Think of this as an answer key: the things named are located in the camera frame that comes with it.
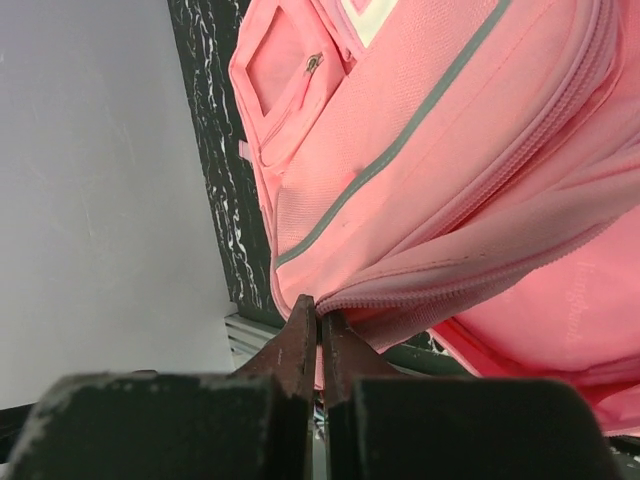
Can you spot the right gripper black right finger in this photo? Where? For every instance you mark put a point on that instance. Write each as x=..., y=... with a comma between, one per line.
x=385, y=424

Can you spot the pink student backpack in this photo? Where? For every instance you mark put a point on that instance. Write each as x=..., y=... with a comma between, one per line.
x=469, y=168

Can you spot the aluminium front rail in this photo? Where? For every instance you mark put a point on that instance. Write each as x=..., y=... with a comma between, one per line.
x=247, y=337

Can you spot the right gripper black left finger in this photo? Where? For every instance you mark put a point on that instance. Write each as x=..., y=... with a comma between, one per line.
x=253, y=423

